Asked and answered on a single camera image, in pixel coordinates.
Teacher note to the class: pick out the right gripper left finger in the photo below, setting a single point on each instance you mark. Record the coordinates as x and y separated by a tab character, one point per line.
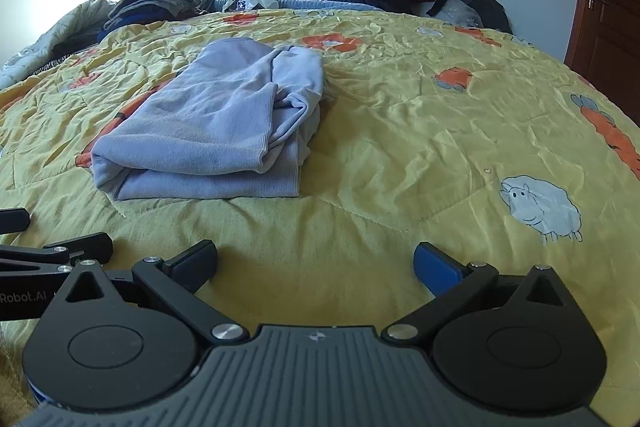
170	287

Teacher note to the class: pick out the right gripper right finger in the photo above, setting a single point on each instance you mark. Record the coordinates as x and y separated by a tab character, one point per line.
455	289

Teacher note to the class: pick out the lavender lace-trimmed shirt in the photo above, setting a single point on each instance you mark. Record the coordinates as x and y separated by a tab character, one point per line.
235	123

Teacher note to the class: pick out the folded dark clothes stack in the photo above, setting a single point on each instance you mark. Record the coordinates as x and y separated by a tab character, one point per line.
143	12

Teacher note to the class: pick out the yellow cartoon print quilt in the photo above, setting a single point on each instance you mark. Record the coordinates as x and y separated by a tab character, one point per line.
486	147

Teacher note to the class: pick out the grey white patterned blanket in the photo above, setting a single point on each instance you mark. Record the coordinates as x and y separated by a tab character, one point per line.
87	15

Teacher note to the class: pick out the brown wooden door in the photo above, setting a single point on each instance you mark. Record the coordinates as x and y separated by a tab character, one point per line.
604	49

